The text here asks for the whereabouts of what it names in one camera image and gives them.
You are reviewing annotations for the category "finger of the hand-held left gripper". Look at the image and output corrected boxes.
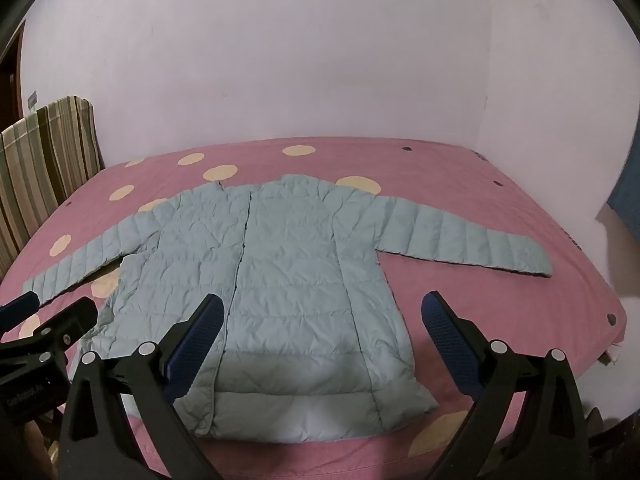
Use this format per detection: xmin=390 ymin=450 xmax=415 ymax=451
xmin=0 ymin=290 xmax=41 ymax=334
xmin=0 ymin=296 xmax=99 ymax=376

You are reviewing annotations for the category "pink dotted bed sheet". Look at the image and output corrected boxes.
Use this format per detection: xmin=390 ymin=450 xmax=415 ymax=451
xmin=0 ymin=136 xmax=629 ymax=480

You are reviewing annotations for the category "dark blue cloth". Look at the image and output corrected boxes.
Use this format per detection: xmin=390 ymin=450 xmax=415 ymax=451
xmin=606 ymin=147 xmax=640 ymax=222

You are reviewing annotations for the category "striped cushion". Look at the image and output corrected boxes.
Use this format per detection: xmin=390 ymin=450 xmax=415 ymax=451
xmin=29 ymin=95 xmax=105 ymax=203
xmin=0 ymin=110 xmax=68 ymax=281

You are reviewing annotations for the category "brown wooden door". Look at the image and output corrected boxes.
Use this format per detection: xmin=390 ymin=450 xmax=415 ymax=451
xmin=0 ymin=20 xmax=27 ymax=133

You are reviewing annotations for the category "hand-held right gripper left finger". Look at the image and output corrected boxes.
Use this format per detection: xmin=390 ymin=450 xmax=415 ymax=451
xmin=59 ymin=293 xmax=225 ymax=480

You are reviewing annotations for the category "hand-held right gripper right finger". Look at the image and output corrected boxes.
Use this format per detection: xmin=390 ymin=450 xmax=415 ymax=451
xmin=421 ymin=290 xmax=588 ymax=480

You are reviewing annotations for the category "light blue puffer jacket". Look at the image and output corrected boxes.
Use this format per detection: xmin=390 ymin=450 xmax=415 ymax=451
xmin=22 ymin=174 xmax=554 ymax=445

